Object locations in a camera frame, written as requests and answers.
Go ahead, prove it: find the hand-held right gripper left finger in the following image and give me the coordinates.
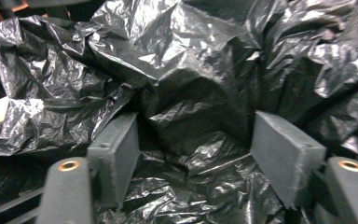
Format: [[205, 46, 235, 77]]
[[87, 112, 141, 210]]

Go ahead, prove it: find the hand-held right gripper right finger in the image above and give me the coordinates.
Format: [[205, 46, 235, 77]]
[[249, 110, 327, 210]]

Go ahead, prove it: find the black plastic garbage bag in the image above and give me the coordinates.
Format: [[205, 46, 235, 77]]
[[0, 0, 358, 224]]

